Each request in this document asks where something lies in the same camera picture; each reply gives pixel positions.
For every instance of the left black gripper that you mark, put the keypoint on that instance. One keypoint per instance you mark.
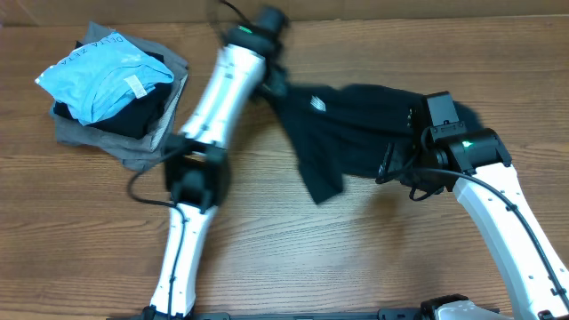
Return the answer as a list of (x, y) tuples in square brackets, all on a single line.
[(278, 88)]

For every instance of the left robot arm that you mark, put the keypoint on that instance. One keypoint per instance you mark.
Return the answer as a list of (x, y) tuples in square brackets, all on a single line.
[(196, 165)]

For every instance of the black Nike t-shirt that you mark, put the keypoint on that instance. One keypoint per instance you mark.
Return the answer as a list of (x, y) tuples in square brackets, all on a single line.
[(337, 132)]

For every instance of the grey folded shirt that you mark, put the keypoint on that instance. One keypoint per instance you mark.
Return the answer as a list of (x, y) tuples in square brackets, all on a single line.
[(133, 146)]

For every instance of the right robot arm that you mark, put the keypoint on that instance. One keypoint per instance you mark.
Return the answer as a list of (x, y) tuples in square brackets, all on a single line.
[(477, 168)]

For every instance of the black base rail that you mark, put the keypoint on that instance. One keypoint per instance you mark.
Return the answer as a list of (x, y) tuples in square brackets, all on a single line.
[(381, 314)]

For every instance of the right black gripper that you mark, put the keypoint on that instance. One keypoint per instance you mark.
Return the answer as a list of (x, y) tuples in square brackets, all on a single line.
[(409, 124)]

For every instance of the light blue folded shirt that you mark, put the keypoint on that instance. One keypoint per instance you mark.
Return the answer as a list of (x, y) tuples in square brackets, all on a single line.
[(97, 80)]

